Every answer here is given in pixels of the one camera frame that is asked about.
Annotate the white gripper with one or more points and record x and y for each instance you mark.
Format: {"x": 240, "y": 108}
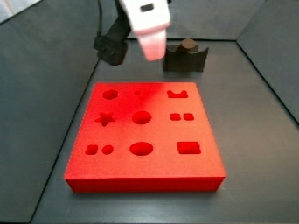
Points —
{"x": 149, "y": 18}

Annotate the dark grey cradle fixture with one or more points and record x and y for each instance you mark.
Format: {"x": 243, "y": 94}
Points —
{"x": 184, "y": 61}

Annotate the red foam shape-hole block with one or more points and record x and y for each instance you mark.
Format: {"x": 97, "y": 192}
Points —
{"x": 144, "y": 141}

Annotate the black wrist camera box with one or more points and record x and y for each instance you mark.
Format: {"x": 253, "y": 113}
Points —
{"x": 110, "y": 45}

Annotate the brown oval cylinder peg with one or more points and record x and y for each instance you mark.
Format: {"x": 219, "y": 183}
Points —
{"x": 186, "y": 46}

